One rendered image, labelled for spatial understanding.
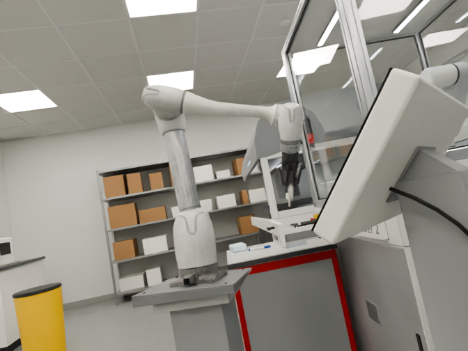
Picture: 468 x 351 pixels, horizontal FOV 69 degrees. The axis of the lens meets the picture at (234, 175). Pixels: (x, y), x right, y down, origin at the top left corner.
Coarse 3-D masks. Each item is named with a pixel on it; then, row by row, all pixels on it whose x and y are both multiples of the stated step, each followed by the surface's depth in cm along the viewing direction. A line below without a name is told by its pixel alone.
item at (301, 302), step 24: (312, 240) 204; (240, 264) 176; (264, 264) 177; (288, 264) 177; (312, 264) 178; (336, 264) 178; (240, 288) 175; (264, 288) 176; (288, 288) 176; (312, 288) 176; (336, 288) 177; (240, 312) 174; (264, 312) 174; (288, 312) 175; (312, 312) 175; (336, 312) 176; (264, 336) 173; (288, 336) 174; (312, 336) 174; (336, 336) 174
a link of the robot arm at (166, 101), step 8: (144, 88) 144; (152, 88) 143; (160, 88) 142; (168, 88) 143; (176, 88) 144; (144, 96) 144; (152, 96) 142; (160, 96) 142; (168, 96) 141; (176, 96) 142; (152, 104) 144; (160, 104) 143; (168, 104) 142; (176, 104) 142; (160, 112) 148; (168, 112) 148; (176, 112) 146
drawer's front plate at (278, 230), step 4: (272, 224) 173; (276, 224) 158; (280, 224) 154; (276, 228) 161; (280, 228) 154; (272, 232) 178; (276, 232) 163; (280, 232) 154; (272, 236) 181; (280, 236) 154; (284, 236) 154; (276, 240) 168; (280, 240) 157; (284, 240) 153; (280, 244) 159; (284, 244) 153
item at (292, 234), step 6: (288, 228) 180; (294, 228) 156; (300, 228) 156; (306, 228) 156; (288, 234) 155; (294, 234) 155; (300, 234) 155; (306, 234) 155; (312, 234) 156; (288, 240) 155; (294, 240) 155; (300, 240) 155
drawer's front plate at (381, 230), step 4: (380, 224) 124; (384, 224) 124; (372, 228) 132; (376, 228) 128; (380, 228) 124; (384, 228) 124; (364, 232) 140; (380, 232) 125; (384, 232) 123; (364, 236) 140; (368, 236) 136; (372, 236) 133; (376, 236) 129; (380, 236) 126; (384, 236) 123
